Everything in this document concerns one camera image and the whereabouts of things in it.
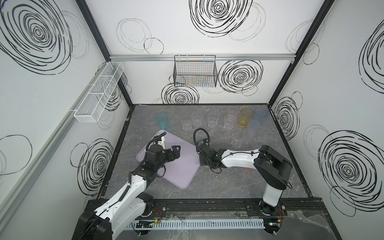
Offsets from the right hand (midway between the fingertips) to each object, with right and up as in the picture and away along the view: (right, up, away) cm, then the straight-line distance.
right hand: (200, 159), depth 91 cm
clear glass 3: (+9, +25, +15) cm, 31 cm away
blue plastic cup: (+48, +29, +25) cm, 61 cm away
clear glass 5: (+24, +9, +8) cm, 27 cm away
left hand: (-14, +9, -8) cm, 18 cm away
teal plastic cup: (-25, +25, +9) cm, 37 cm away
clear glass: (-9, +24, +15) cm, 29 cm away
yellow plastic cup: (+30, +27, +5) cm, 41 cm away
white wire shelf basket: (-55, +31, -18) cm, 65 cm away
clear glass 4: (+22, +25, +16) cm, 37 cm away
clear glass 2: (-2, +26, +17) cm, 31 cm away
